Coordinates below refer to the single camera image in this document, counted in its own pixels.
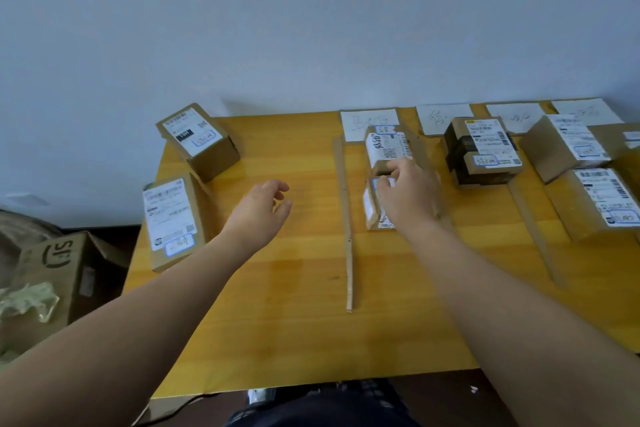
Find person's left hand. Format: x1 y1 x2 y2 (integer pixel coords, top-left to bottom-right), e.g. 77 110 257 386
220 179 293 255

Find person's right hand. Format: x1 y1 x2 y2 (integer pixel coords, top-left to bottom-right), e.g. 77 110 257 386
375 157 444 232

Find small labelled cardboard parcel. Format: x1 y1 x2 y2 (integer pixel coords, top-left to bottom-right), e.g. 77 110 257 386
363 175 401 232

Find person's right forearm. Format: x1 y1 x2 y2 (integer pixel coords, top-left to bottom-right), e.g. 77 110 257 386
397 217 640 427

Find person's left forearm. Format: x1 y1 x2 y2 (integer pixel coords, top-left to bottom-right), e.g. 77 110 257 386
0 229 257 427

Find cardboard parcel with handwritten label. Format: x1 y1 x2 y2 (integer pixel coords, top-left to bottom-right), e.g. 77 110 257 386
364 124 416 177

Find white handwritten paper card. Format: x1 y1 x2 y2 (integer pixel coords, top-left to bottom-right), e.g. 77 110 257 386
340 109 401 143
485 102 546 135
415 103 475 137
551 97 625 126

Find black-taped cardboard parcel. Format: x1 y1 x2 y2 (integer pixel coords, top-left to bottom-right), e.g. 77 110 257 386
442 116 525 187

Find cardboard parcel with black-patch label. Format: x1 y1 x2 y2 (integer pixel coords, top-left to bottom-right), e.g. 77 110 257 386
155 102 241 183

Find long cardboard parcel white label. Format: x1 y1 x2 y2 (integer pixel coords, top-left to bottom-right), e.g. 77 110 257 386
142 172 222 274

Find tilted cardboard parcel white label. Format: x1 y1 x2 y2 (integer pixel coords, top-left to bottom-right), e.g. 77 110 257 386
519 114 627 185

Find person's dark trousers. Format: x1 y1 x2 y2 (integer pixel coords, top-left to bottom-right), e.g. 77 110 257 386
224 379 422 427

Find large flat cardboard parcel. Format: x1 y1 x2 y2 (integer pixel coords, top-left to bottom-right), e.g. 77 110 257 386
544 167 640 243

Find open cardboard carton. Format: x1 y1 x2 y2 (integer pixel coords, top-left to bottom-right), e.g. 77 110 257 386
0 231 132 358

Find cardboard parcel at table edge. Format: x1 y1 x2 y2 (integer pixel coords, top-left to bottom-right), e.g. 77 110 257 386
614 123 640 192

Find crumpled clear plastic bag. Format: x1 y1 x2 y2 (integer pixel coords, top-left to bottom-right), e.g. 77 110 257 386
0 282 61 324

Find black cable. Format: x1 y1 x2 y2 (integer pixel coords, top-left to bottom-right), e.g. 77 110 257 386
132 392 222 427

